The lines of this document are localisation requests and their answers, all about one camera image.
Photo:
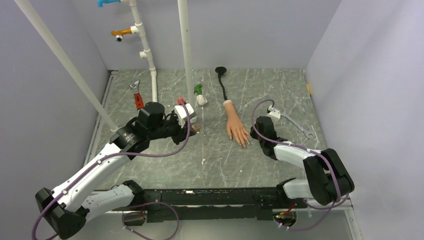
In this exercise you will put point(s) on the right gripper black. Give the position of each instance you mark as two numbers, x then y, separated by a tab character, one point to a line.
253	134

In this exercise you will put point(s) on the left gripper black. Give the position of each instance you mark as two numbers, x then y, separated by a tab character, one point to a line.
182	133

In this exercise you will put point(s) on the glitter nail polish bottle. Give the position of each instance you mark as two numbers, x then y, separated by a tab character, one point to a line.
196	128

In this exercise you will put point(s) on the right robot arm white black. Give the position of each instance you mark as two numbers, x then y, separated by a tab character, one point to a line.
326	177

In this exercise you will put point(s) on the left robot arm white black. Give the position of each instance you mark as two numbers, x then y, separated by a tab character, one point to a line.
71	204

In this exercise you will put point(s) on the silver open-end wrench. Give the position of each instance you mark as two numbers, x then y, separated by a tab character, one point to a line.
309	134

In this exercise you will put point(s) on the mannequin practice hand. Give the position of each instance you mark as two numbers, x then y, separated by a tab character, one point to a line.
234	126

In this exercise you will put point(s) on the green valve white fitting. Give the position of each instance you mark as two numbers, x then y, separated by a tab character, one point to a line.
200	98

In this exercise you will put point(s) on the black flexible hand stand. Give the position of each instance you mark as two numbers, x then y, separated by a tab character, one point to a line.
221	70

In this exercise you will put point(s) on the white diagonal pole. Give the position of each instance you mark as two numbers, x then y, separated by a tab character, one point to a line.
42	29

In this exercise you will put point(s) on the orange tap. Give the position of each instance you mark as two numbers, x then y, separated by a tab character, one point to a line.
119	34

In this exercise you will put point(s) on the blue tap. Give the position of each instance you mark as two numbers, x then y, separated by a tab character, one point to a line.
101	3

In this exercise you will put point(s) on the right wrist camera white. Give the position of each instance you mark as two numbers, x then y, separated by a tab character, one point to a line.
274	114

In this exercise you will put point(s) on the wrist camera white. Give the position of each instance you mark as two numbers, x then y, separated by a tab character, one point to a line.
274	114
183	110

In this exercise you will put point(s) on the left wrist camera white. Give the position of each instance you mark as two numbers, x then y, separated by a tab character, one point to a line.
183	110

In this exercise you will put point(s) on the red handled adjustable wrench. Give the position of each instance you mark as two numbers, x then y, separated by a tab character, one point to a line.
137	96

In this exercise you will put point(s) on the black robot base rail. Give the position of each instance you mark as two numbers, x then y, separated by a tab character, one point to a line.
259	203

